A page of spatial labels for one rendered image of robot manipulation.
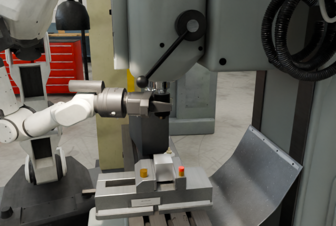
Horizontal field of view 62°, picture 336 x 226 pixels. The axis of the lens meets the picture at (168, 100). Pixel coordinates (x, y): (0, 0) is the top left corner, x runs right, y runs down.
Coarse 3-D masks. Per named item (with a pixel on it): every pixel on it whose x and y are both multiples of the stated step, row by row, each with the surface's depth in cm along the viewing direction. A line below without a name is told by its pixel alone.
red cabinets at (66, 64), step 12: (60, 48) 494; (72, 48) 496; (24, 60) 498; (36, 60) 499; (60, 60) 501; (72, 60) 502; (60, 72) 506; (72, 72) 507; (12, 84) 507; (48, 84) 511; (60, 84) 512
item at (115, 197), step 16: (176, 160) 91; (112, 176) 89; (128, 176) 89; (176, 176) 82; (192, 176) 90; (96, 192) 81; (112, 192) 81; (128, 192) 81; (144, 192) 82; (160, 192) 82; (176, 192) 83; (192, 192) 84; (208, 192) 85; (96, 208) 81; (112, 208) 82; (128, 208) 82; (144, 208) 83; (160, 208) 83; (176, 208) 83; (192, 208) 84; (208, 208) 85
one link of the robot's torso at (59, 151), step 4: (56, 148) 163; (60, 148) 163; (56, 152) 162; (60, 152) 158; (28, 156) 154; (60, 156) 154; (64, 156) 158; (28, 160) 151; (64, 160) 153; (64, 164) 152; (64, 168) 150; (28, 172) 144; (64, 172) 151; (28, 176) 144; (28, 180) 145
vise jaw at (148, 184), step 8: (144, 160) 91; (152, 160) 91; (136, 168) 88; (152, 168) 86; (136, 176) 84; (152, 176) 82; (136, 184) 81; (144, 184) 81; (152, 184) 81; (136, 192) 81
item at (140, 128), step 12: (132, 120) 126; (144, 120) 112; (156, 120) 114; (168, 120) 117; (132, 132) 128; (144, 132) 114; (156, 132) 116; (168, 132) 118; (144, 144) 116; (156, 144) 118; (168, 144) 120
